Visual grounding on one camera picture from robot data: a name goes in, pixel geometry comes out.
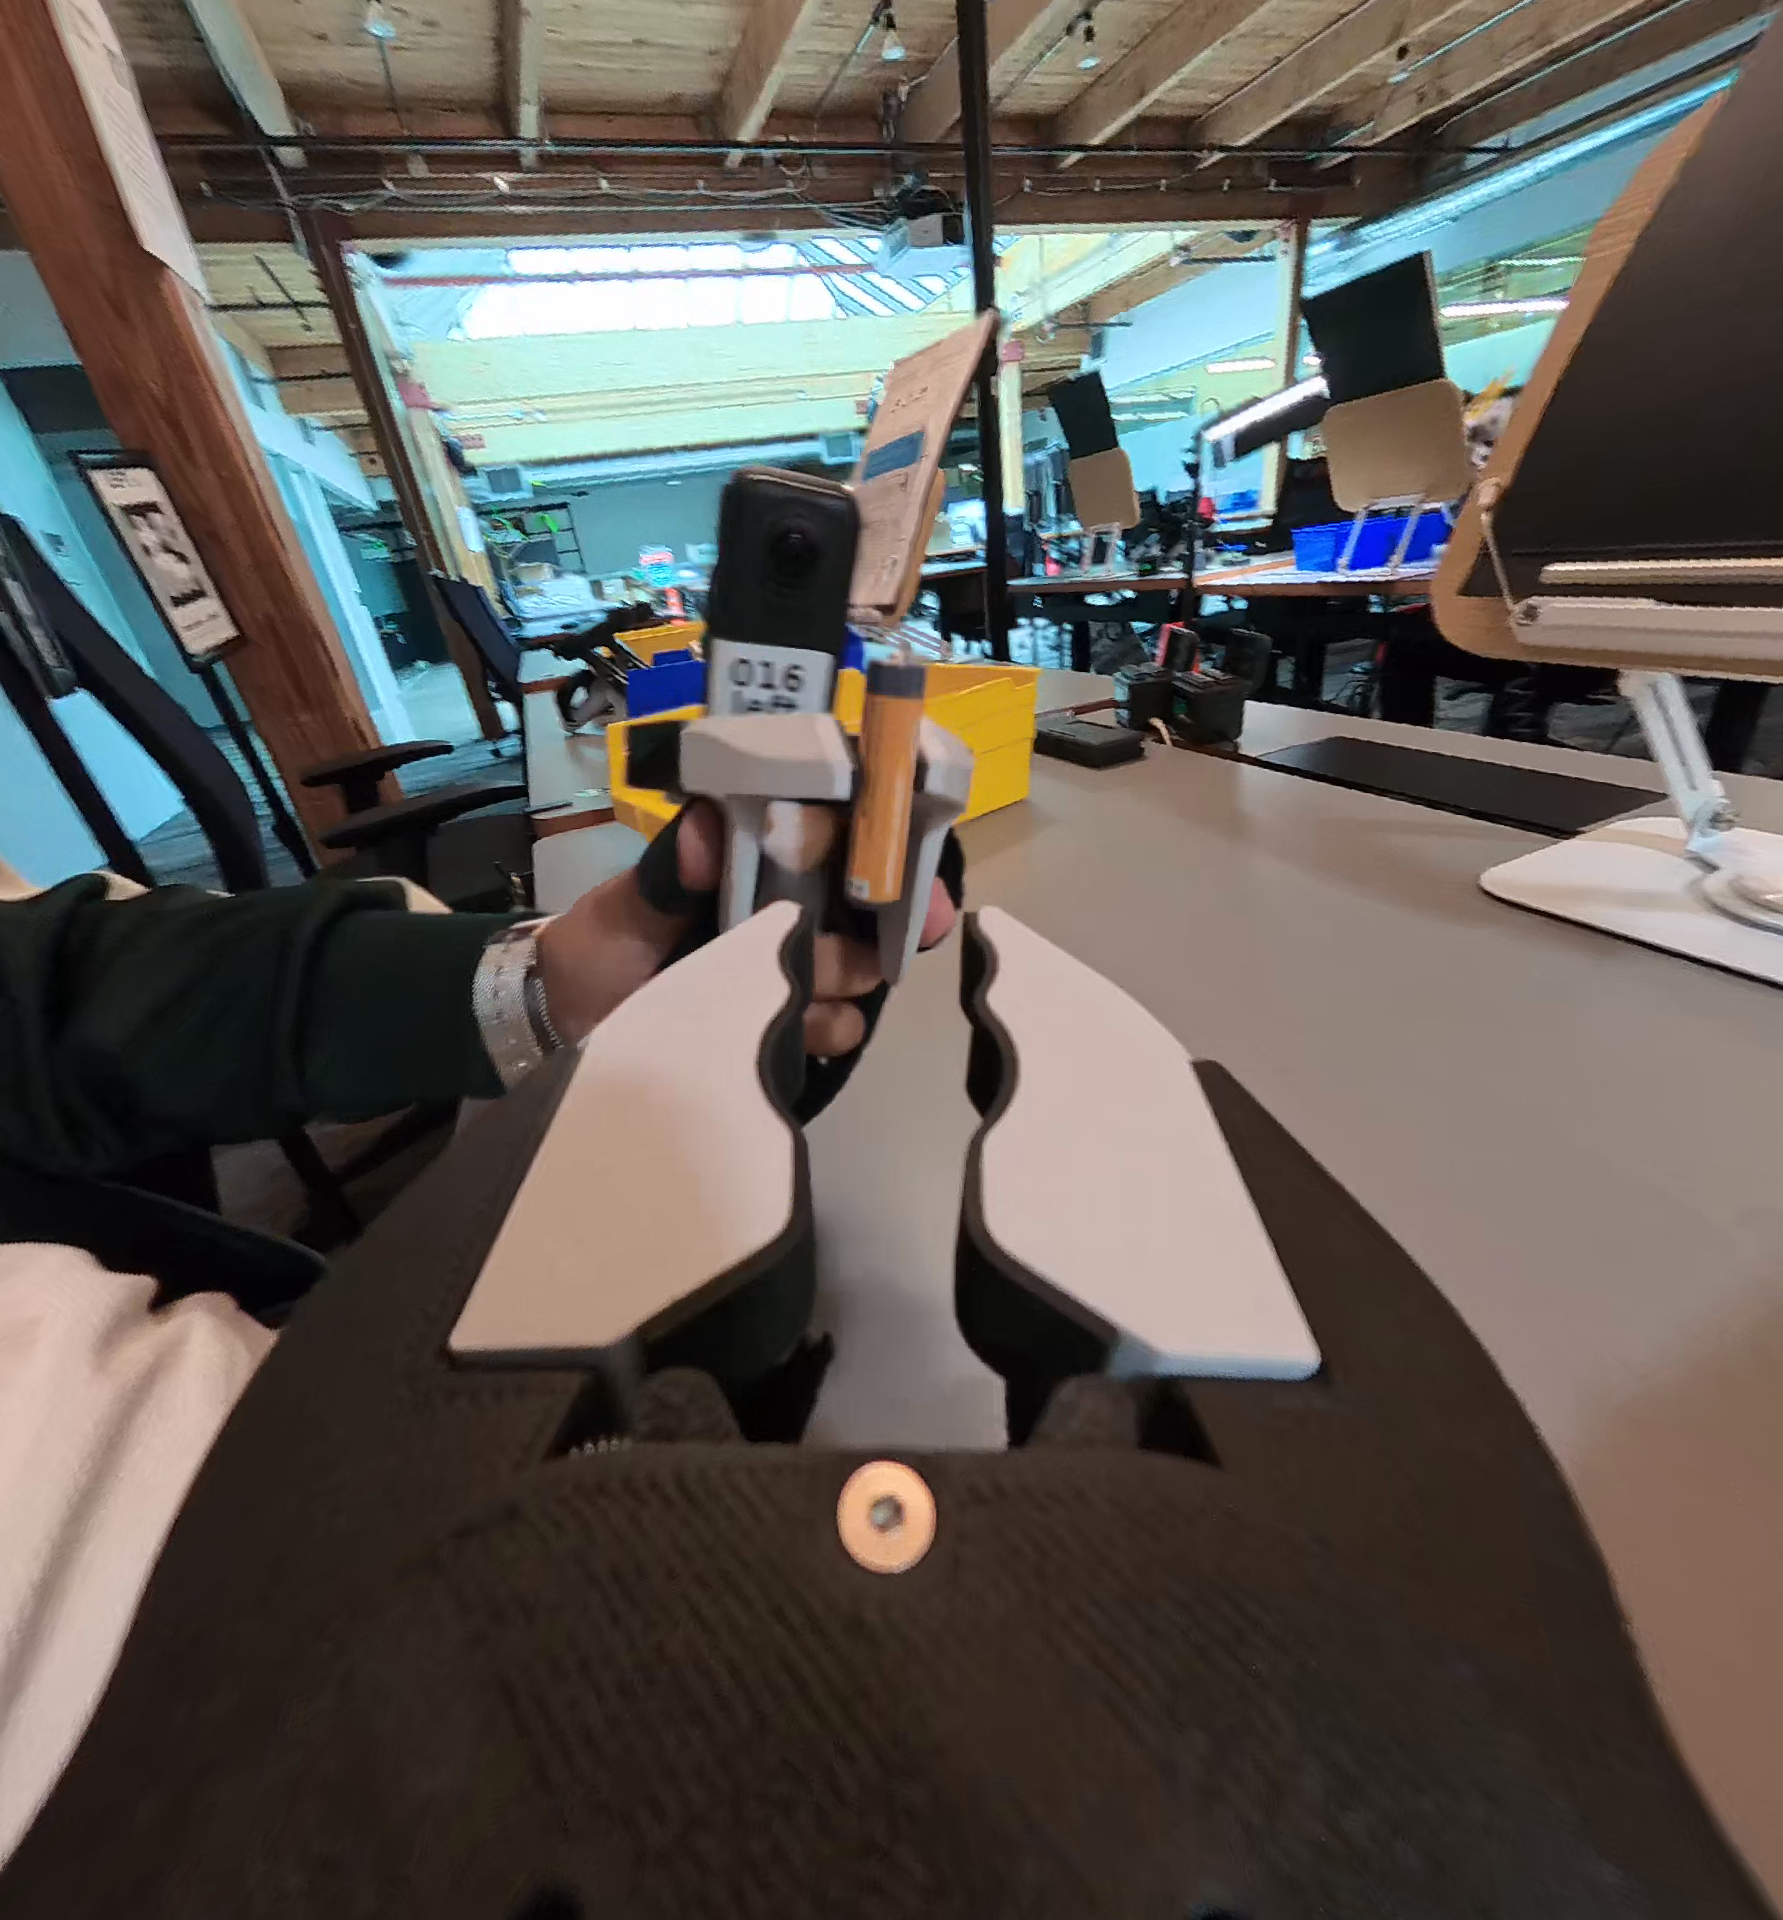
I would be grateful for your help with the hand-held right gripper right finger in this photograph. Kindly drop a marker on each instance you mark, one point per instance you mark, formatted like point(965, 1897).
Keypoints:
point(1130, 1184)

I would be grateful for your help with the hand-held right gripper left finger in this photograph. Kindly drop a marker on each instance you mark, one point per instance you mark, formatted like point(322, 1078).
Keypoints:
point(639, 1170)

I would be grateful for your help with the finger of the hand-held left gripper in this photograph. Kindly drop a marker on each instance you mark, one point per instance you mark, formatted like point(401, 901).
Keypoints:
point(765, 762)
point(947, 789)

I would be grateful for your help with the orange cylindrical battery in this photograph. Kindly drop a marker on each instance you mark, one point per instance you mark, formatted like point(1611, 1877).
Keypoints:
point(882, 796)

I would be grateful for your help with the person's left forearm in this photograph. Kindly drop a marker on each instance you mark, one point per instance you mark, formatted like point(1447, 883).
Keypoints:
point(233, 988)

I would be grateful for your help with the wooden background desk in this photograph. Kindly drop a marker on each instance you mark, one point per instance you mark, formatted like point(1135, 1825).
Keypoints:
point(1130, 583)

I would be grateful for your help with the grey desk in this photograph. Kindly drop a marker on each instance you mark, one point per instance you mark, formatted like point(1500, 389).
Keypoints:
point(1431, 1078)

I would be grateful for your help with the black desk mat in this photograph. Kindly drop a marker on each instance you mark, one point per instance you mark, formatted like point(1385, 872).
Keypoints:
point(1463, 789)

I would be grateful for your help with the person's left hand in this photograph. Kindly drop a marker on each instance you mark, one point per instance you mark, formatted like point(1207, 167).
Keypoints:
point(620, 931)

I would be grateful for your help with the yellow plastic bin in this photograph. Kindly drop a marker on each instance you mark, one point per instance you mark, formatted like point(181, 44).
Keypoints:
point(983, 735)

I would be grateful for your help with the blue plastic bin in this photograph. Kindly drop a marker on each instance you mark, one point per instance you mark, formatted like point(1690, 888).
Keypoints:
point(660, 673)

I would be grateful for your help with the black flat device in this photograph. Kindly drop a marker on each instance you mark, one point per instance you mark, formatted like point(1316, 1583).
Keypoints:
point(1086, 739)

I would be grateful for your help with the silver wristwatch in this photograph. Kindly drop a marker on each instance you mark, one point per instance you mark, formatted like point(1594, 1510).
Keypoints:
point(516, 1006)

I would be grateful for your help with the cardboard sign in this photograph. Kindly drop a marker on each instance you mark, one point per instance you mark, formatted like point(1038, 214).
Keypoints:
point(914, 449)

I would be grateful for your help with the black charger dock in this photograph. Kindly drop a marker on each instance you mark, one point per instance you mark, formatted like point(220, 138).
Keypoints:
point(1200, 701)

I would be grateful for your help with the black panel document stand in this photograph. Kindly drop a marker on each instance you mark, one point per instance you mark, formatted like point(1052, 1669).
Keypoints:
point(1378, 373)
point(1093, 449)

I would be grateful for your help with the black vertical pole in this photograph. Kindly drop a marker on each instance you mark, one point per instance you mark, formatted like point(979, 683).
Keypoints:
point(983, 303)

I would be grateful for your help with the blue storage bin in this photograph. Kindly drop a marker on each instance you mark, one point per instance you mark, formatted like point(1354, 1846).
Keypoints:
point(1358, 545)

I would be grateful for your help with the white monitor stand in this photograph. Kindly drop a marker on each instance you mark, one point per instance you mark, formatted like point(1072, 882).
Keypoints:
point(1627, 883)

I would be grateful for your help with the black framed marker sign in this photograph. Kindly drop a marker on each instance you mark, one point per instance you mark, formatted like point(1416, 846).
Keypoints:
point(165, 554)

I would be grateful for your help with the white paper notice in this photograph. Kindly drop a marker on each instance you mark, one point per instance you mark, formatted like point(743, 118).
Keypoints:
point(127, 136)

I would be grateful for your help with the black tilted monitor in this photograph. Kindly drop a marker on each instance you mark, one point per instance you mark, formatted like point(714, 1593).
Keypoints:
point(1703, 345)

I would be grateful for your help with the wooden post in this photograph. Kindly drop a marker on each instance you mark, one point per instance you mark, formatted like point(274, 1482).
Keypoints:
point(186, 449)

